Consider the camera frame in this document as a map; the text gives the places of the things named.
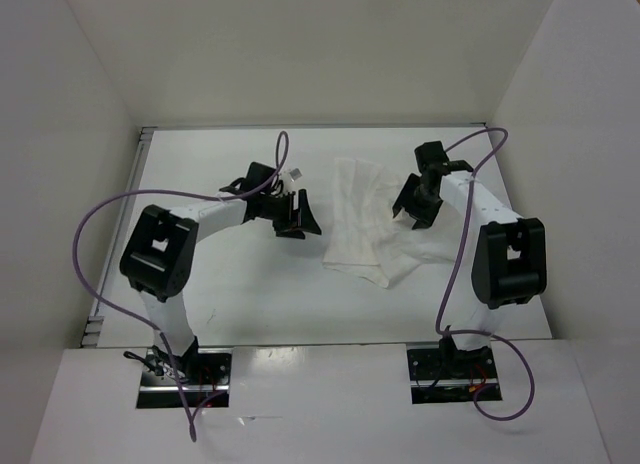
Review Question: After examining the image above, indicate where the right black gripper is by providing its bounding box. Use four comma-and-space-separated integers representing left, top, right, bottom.
392, 173, 444, 230

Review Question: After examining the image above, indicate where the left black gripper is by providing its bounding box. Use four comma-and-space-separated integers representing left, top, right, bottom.
259, 188, 321, 239

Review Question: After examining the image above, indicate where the white pleated skirt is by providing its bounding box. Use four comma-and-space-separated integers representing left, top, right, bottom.
323, 158, 462, 289

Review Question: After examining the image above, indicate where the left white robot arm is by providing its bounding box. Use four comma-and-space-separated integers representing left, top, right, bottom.
119, 162, 322, 384

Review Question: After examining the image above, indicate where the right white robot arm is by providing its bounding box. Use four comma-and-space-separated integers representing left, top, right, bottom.
392, 141, 547, 379

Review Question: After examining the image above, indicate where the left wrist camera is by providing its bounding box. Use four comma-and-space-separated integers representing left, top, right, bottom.
281, 168, 302, 194

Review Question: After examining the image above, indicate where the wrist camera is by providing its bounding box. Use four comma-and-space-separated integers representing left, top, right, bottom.
444, 160, 473, 173
281, 168, 302, 194

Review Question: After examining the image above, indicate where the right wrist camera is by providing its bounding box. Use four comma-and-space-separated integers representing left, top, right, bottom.
444, 160, 473, 173

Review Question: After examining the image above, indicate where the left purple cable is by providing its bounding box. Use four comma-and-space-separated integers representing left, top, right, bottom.
72, 130, 290, 443

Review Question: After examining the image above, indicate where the purple cable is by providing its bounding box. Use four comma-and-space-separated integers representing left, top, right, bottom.
434, 127, 535, 423
72, 130, 290, 443

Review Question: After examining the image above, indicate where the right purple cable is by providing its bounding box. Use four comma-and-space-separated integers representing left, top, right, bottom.
434, 127, 535, 423

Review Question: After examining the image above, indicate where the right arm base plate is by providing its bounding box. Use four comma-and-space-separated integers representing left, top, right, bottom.
406, 344, 502, 405

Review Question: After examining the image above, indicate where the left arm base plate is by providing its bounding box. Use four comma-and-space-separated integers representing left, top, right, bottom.
136, 348, 232, 409

